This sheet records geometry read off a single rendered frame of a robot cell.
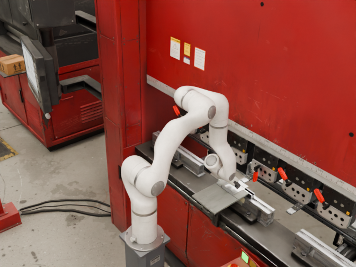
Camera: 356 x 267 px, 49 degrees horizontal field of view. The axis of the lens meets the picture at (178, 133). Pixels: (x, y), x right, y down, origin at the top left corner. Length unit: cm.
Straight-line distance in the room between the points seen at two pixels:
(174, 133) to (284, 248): 90
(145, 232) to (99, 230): 160
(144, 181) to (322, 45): 89
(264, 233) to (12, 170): 282
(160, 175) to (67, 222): 201
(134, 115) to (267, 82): 112
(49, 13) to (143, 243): 135
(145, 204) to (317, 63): 93
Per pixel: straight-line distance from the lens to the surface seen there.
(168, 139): 163
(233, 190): 223
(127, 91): 256
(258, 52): 184
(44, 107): 251
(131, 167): 167
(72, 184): 392
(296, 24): 170
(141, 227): 181
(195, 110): 161
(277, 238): 219
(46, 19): 236
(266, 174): 203
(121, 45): 242
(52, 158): 433
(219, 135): 185
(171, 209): 269
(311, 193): 191
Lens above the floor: 239
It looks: 31 degrees down
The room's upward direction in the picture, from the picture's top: 2 degrees clockwise
